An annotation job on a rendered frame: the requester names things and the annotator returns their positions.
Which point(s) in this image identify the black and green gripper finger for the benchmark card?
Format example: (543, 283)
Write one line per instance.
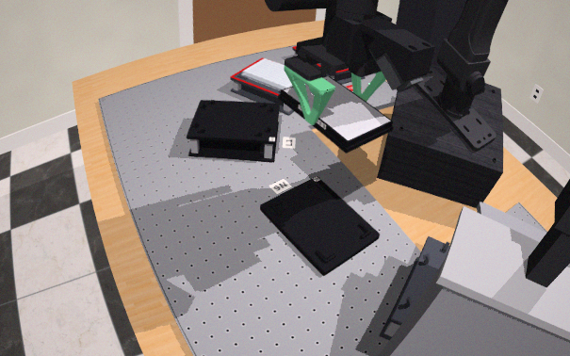
(321, 88)
(374, 84)

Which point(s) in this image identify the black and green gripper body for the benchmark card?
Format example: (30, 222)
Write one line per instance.
(310, 52)

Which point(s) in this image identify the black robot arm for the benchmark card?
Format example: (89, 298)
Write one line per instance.
(405, 59)

